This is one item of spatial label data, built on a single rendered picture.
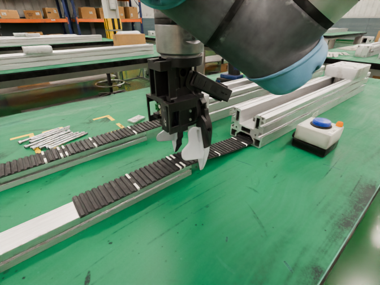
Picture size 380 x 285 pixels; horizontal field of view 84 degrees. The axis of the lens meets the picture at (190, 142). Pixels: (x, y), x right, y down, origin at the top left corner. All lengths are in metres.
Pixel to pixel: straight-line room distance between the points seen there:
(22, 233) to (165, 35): 0.34
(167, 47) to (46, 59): 1.61
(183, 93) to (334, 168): 0.37
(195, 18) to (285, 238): 0.32
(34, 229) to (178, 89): 0.29
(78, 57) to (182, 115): 1.65
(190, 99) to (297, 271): 0.28
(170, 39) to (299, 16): 0.17
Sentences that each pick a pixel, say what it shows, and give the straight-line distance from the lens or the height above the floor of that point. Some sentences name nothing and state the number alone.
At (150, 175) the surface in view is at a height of 0.81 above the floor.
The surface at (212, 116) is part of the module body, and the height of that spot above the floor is 0.80.
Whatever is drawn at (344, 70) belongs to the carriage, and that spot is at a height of 0.89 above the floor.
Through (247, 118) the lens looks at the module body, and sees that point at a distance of 0.60.
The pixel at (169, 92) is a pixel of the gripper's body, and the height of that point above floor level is 0.96.
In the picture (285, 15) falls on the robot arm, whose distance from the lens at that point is 0.23.
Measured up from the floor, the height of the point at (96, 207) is 0.81.
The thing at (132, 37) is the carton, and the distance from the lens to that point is 2.63.
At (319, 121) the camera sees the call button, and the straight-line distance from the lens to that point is 0.59.
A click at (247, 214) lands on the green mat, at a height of 0.78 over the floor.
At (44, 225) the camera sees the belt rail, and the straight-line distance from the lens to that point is 0.38.
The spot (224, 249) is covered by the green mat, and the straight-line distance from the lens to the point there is 0.34.
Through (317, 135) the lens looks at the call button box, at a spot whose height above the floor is 0.83.
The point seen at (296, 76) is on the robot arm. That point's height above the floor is 1.01.
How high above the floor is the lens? 1.06
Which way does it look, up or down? 30 degrees down
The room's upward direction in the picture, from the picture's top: straight up
